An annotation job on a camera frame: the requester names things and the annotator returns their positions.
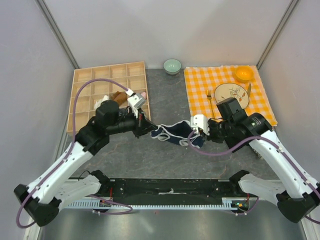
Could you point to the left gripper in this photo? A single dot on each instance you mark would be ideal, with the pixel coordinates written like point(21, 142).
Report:
point(142, 125)

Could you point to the wooden compartment tray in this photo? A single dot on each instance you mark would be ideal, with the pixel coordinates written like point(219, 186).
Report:
point(131, 75)

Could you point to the striped navy rolled cloth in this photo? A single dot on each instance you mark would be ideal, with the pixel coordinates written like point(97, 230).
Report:
point(122, 113)

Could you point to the green ceramic bowl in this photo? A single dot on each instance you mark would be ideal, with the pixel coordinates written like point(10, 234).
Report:
point(172, 66)

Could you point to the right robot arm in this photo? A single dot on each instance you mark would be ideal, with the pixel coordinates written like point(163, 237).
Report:
point(298, 193)

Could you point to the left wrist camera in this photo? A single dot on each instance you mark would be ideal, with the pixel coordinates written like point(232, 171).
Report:
point(135, 102)

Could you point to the beige decorated plate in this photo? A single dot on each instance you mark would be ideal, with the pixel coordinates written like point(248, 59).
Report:
point(232, 90)

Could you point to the brown rolled cloth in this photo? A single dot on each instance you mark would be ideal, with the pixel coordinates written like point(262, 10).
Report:
point(119, 97)

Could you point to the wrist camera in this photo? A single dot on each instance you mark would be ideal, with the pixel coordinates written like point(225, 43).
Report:
point(199, 123)
point(135, 102)

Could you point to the navy blue underwear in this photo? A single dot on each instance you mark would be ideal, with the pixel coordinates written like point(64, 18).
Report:
point(175, 134)

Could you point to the orange bowl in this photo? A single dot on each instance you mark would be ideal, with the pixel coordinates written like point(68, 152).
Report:
point(243, 74)

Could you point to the pink rolled cloth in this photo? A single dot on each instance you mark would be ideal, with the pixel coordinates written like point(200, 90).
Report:
point(144, 95)

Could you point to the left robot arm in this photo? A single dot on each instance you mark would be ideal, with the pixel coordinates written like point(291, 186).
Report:
point(45, 197)

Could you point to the gold fork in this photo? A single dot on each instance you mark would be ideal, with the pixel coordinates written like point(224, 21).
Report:
point(209, 98)

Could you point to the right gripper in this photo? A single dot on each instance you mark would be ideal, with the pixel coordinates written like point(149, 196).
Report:
point(211, 136)

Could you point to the gold knife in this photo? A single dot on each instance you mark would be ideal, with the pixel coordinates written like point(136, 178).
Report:
point(249, 90)

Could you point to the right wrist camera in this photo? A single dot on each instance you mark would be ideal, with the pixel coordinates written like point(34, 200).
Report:
point(199, 123)

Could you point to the orange checkered tablecloth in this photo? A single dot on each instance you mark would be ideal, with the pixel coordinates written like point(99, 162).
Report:
point(200, 79)

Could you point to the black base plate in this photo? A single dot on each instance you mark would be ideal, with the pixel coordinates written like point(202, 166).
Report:
point(146, 191)

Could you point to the white rolled cloth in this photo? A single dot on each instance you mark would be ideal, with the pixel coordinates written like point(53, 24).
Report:
point(98, 102)

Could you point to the white cable duct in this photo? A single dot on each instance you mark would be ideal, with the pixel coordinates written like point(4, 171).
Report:
point(97, 204)

